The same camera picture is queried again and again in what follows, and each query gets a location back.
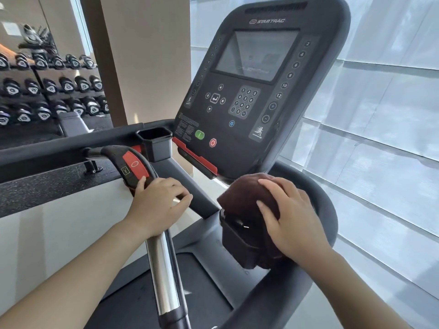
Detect person's left hand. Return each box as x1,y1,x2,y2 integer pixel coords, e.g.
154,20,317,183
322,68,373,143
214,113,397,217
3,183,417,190
125,176,193,239

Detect person's right hand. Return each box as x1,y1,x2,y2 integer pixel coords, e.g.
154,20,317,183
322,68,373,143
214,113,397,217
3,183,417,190
256,177,335,268

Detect dark brown cleaning cloth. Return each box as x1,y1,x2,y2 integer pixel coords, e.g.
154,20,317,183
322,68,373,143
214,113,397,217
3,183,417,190
216,173,287,270

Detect person's right forearm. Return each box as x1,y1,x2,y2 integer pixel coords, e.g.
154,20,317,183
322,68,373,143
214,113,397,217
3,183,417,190
305,248,412,329

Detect person's left forearm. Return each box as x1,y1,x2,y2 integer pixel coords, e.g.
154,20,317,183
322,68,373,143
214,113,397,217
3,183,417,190
0,219,165,329

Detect black treadmill console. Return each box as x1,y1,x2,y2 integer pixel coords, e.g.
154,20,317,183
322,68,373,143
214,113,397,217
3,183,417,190
173,0,351,182

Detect black weight bench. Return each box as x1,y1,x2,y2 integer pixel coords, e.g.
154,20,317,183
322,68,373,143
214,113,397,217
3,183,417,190
56,111,103,175

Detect white window blind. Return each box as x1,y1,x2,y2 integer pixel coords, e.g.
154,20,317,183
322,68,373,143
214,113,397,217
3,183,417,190
189,0,439,329

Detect rack of black dumbbells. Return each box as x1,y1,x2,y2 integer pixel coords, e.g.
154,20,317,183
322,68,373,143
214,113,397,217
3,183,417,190
0,51,110,127

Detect small grey equipment pile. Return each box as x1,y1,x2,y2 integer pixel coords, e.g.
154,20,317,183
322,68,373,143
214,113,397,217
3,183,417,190
19,23,57,48

